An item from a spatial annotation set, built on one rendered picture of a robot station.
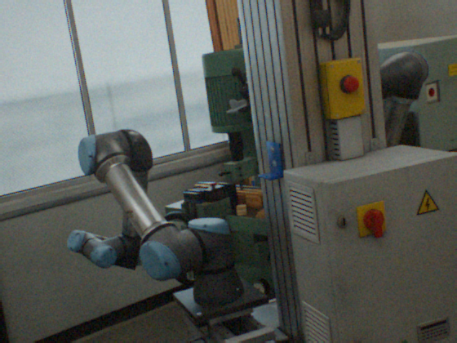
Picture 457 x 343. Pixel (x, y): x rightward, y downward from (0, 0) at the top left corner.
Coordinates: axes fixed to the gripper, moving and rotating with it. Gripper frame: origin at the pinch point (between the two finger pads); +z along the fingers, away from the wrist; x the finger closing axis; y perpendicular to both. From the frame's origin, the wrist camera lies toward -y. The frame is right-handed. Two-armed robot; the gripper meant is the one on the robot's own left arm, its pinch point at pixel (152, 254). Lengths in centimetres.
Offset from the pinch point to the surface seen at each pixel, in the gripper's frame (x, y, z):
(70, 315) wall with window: -127, 41, 56
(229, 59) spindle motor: 19, -77, -3
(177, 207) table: -11.5, -21.2, 15.5
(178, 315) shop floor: -102, 28, 111
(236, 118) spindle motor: 18, -57, 8
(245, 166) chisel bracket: 15, -42, 22
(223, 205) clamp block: 17.4, -24.2, 13.2
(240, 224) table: 25.3, -18.2, 16.7
